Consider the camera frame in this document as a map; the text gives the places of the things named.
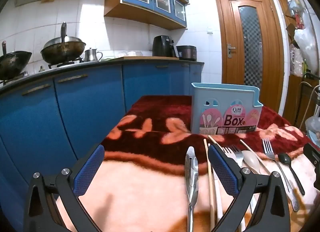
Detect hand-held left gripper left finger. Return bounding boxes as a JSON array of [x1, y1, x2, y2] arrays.
[[24, 144, 105, 232]]

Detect red patterned blanket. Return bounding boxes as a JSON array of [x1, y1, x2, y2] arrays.
[[54, 95, 320, 232]]

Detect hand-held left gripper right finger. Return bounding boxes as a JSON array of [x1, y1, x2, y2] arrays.
[[208, 144, 292, 232]]

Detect gas stove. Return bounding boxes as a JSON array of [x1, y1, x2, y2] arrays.
[[37, 58, 85, 72]]

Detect dark steel wok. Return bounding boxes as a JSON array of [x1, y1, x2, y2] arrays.
[[40, 42, 86, 65]]

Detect blue base cabinets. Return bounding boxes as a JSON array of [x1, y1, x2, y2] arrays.
[[0, 61, 205, 232]]

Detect wooden shelf unit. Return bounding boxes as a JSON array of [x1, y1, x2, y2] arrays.
[[275, 0, 320, 127]]

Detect steel kettle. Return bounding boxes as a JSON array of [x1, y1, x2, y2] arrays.
[[84, 48, 103, 62]]

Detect steel wok lid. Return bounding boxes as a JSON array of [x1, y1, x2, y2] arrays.
[[44, 22, 83, 48]]

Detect light blue utensil box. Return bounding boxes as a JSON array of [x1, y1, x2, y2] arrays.
[[191, 82, 263, 135]]

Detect black plastic spoon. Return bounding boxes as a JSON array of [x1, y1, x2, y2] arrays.
[[278, 153, 306, 196]]

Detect dark rice cooker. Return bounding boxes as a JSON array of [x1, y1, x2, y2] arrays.
[[176, 45, 197, 61]]

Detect steel table knife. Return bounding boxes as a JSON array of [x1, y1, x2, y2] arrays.
[[184, 146, 199, 232]]

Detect wooden door with glass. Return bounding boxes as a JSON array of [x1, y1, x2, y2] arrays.
[[213, 0, 285, 120]]

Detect silver spoon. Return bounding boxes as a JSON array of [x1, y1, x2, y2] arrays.
[[241, 150, 261, 175]]

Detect black wok with handle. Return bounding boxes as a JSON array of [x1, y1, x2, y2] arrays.
[[0, 41, 33, 80]]

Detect short steel fork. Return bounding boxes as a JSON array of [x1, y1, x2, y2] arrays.
[[230, 146, 244, 168], [222, 147, 237, 162]]

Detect long steel fork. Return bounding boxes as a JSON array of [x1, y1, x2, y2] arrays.
[[262, 138, 300, 212]]

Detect white plastic bag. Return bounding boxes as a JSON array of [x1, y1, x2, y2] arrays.
[[294, 25, 319, 73]]

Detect black air fryer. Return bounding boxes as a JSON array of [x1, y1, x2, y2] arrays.
[[152, 35, 178, 58]]

